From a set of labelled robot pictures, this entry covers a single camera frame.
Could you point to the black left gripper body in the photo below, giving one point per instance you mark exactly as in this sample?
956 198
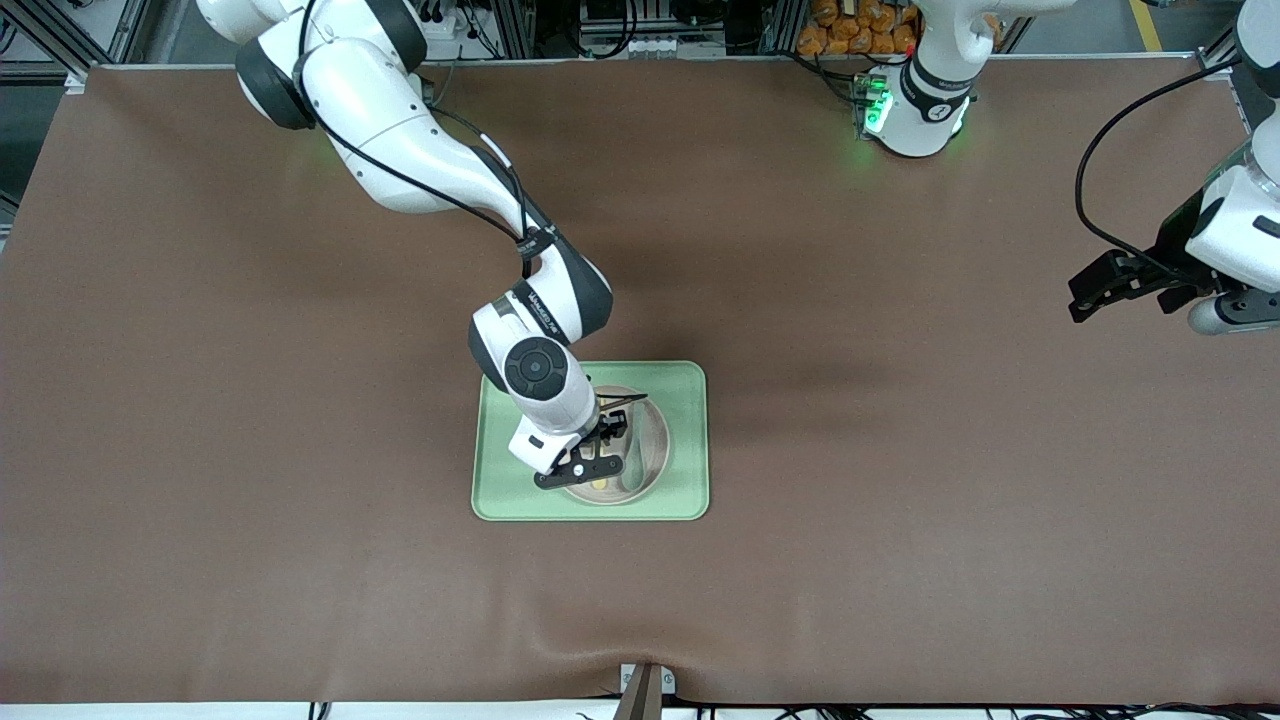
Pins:
1177 243

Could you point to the round beige speckled plate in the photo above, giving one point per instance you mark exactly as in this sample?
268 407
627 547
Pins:
655 430

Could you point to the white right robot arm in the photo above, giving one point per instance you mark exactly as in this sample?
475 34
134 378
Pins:
400 130

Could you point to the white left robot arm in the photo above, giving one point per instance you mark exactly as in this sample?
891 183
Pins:
930 100

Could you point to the sage green plastic spoon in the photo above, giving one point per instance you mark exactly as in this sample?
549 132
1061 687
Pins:
637 470

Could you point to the light green rectangular tray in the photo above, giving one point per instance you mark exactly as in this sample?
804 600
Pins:
690 450

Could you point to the brown table cover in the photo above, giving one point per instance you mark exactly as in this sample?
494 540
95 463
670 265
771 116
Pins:
250 450

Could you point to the orange packaged snacks pile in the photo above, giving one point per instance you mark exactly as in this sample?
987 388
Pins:
850 30

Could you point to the white power strip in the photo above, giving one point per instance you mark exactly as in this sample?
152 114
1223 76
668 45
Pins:
450 25

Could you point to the aluminium frame profile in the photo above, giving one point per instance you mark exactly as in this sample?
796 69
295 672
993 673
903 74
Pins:
515 30
785 25
76 80
1215 68

